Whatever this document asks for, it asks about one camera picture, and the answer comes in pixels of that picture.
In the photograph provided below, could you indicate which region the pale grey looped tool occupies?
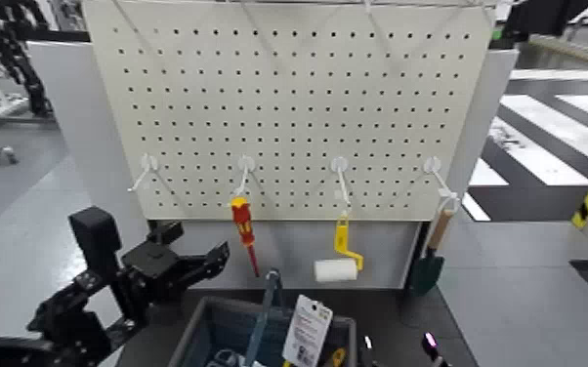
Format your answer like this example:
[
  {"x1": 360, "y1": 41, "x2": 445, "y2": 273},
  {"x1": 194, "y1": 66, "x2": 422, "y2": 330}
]
[{"x1": 206, "y1": 347, "x2": 246, "y2": 367}]

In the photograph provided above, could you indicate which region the yellow paint roller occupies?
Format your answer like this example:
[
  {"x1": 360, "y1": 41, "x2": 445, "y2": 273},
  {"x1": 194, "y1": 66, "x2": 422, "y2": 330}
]
[{"x1": 314, "y1": 215, "x2": 365, "y2": 283}]

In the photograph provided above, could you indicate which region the white card package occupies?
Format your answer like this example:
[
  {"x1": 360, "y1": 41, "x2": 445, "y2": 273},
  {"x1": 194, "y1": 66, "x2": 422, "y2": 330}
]
[{"x1": 281, "y1": 294, "x2": 334, "y2": 367}]

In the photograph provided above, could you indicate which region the blue long tool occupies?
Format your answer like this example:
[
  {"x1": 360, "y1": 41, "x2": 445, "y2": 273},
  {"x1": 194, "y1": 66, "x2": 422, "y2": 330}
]
[{"x1": 243, "y1": 269, "x2": 283, "y2": 367}]

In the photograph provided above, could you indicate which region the black cable chain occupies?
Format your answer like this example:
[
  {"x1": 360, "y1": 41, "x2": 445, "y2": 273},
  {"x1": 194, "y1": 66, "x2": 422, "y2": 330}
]
[{"x1": 0, "y1": 0, "x2": 56, "y2": 118}]

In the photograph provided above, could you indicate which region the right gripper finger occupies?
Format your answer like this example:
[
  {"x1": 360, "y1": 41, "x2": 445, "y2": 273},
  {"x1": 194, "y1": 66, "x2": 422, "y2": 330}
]
[
  {"x1": 421, "y1": 332, "x2": 451, "y2": 367},
  {"x1": 359, "y1": 334, "x2": 377, "y2": 367}
]

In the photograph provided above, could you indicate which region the black horizontal bar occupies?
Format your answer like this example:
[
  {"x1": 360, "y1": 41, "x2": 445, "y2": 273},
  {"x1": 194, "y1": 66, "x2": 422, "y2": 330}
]
[{"x1": 14, "y1": 25, "x2": 92, "y2": 43}]

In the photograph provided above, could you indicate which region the yellow black small tool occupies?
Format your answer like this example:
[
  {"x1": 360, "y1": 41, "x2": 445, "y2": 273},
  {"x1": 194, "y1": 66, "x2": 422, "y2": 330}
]
[{"x1": 324, "y1": 347, "x2": 348, "y2": 367}]

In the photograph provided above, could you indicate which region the beige perforated pegboard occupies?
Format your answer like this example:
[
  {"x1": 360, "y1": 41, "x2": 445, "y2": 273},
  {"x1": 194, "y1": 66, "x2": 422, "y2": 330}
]
[{"x1": 82, "y1": 0, "x2": 495, "y2": 223}]

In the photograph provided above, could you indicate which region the black monitor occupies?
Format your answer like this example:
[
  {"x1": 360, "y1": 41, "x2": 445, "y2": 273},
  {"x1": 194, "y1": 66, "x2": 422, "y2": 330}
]
[{"x1": 501, "y1": 0, "x2": 588, "y2": 45}]

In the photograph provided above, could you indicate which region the white pegboard hook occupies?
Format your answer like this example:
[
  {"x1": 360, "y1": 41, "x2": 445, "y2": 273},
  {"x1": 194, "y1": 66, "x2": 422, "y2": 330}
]
[
  {"x1": 423, "y1": 155, "x2": 462, "y2": 204},
  {"x1": 330, "y1": 155, "x2": 353, "y2": 206},
  {"x1": 231, "y1": 154, "x2": 257, "y2": 199},
  {"x1": 127, "y1": 153, "x2": 159, "y2": 193}
]

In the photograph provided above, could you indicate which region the red yellow screwdriver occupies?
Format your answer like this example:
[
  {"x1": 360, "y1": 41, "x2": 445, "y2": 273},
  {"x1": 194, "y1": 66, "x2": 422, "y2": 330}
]
[{"x1": 230, "y1": 196, "x2": 262, "y2": 278}]

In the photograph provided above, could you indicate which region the grey plastic crate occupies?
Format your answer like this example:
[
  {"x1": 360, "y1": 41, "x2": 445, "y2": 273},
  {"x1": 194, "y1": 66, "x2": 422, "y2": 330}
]
[{"x1": 168, "y1": 296, "x2": 357, "y2": 367}]

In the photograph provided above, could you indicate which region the white roller tie loop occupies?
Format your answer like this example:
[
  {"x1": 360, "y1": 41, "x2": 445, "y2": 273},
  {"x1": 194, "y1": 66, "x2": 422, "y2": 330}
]
[{"x1": 335, "y1": 189, "x2": 353, "y2": 219}]

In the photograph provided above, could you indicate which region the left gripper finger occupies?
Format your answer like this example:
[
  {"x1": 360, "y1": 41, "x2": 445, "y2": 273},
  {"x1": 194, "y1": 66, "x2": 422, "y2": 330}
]
[
  {"x1": 146, "y1": 220, "x2": 185, "y2": 246},
  {"x1": 178, "y1": 241, "x2": 231, "y2": 291}
]

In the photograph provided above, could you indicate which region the green trowel wooden handle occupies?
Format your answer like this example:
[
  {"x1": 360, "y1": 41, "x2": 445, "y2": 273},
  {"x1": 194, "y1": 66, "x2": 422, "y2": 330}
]
[{"x1": 408, "y1": 209, "x2": 455, "y2": 298}]

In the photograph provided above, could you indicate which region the white partition panel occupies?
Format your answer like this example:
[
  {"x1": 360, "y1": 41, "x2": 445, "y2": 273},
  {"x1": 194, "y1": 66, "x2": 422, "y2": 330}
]
[{"x1": 25, "y1": 40, "x2": 521, "y2": 291}]

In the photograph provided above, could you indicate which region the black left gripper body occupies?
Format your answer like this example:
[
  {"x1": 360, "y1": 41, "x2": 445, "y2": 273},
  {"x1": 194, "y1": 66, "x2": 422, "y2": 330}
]
[{"x1": 119, "y1": 239, "x2": 192, "y2": 308}]

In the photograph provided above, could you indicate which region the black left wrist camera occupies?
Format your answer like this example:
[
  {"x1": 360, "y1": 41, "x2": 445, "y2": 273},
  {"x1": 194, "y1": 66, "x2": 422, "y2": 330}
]
[{"x1": 67, "y1": 206, "x2": 122, "y2": 280}]

